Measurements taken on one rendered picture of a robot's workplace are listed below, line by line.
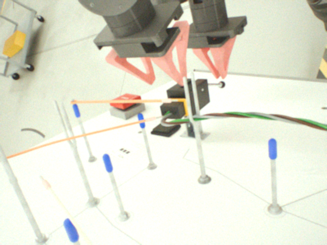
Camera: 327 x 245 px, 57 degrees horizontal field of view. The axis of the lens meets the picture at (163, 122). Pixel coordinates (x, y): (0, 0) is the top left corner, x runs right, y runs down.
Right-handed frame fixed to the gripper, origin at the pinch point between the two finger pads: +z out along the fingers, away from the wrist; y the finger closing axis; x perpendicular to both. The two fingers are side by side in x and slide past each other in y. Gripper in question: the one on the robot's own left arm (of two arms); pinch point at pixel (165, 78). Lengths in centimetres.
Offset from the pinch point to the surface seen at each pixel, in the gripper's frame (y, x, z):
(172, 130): -4.5, -0.6, 12.1
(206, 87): 1.9, 4.7, 6.6
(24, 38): -363, 159, 90
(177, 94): -0.1, 0.7, 3.9
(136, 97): -17.2, 6.3, 12.0
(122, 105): -17.8, 2.8, 10.6
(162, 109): -0.8, -2.8, 3.5
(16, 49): -370, 143, 96
